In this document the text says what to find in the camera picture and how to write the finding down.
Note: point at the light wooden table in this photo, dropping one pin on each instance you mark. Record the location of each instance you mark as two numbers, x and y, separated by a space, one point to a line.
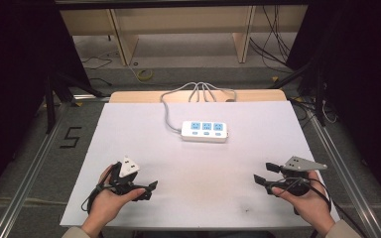
135 96

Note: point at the black metal stand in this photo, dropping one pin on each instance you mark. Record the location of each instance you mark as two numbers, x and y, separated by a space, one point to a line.
319 99
49 105

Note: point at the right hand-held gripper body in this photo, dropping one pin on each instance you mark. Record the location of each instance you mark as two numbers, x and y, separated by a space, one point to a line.
299 165

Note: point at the person's right hand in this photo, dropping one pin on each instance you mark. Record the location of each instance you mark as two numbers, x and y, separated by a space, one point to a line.
307 205

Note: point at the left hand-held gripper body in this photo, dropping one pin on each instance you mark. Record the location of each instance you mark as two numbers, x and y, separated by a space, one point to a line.
127 168

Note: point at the person's left hand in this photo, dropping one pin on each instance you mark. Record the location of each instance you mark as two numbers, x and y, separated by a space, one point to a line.
107 206

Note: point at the dark curtain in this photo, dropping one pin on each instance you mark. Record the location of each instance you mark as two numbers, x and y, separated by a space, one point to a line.
363 82
13 82

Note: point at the metal floor rail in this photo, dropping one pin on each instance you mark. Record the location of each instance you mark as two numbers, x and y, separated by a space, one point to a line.
344 172
29 172

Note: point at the white power strip blue sockets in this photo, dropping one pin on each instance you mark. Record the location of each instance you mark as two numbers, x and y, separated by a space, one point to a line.
205 135

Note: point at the yellow tape roll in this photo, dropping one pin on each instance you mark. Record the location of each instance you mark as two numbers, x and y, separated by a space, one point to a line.
145 76

